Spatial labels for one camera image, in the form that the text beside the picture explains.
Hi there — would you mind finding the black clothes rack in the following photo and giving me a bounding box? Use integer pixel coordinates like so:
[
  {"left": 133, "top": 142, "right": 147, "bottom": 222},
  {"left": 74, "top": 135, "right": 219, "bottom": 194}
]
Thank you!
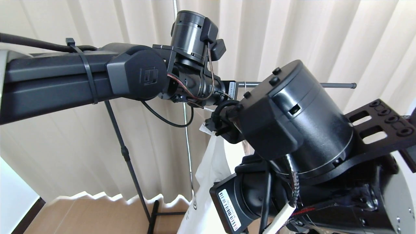
[{"left": 104, "top": 81, "right": 357, "bottom": 234}]

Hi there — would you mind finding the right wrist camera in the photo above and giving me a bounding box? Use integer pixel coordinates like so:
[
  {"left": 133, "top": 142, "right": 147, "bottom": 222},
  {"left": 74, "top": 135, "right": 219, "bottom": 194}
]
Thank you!
[{"left": 204, "top": 99, "right": 245, "bottom": 145}]

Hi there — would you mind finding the white printed t-shirt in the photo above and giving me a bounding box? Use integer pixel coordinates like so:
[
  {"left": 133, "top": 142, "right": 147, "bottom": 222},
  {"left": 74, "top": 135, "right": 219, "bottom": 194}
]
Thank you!
[{"left": 177, "top": 123, "right": 270, "bottom": 234}]

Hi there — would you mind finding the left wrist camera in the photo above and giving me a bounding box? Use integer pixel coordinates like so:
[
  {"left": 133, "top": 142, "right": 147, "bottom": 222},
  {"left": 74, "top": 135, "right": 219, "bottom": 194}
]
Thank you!
[{"left": 208, "top": 38, "right": 227, "bottom": 61}]

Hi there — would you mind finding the beige curtain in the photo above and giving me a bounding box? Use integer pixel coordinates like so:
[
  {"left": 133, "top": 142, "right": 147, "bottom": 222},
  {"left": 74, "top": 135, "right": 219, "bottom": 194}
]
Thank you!
[{"left": 0, "top": 0, "right": 416, "bottom": 204}]

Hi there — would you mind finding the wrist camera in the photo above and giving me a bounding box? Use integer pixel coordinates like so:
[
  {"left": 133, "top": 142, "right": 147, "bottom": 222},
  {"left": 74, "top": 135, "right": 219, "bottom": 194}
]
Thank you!
[
  {"left": 208, "top": 38, "right": 227, "bottom": 61},
  {"left": 204, "top": 99, "right": 245, "bottom": 145}
]

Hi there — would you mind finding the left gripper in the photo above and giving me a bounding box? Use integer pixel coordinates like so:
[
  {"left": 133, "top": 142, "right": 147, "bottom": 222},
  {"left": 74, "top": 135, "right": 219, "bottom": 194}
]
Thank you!
[{"left": 161, "top": 66, "right": 237, "bottom": 107}]

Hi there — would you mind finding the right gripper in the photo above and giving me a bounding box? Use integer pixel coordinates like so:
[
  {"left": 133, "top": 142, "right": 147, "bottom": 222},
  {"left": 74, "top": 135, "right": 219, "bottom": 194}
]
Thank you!
[{"left": 209, "top": 154, "right": 375, "bottom": 234}]

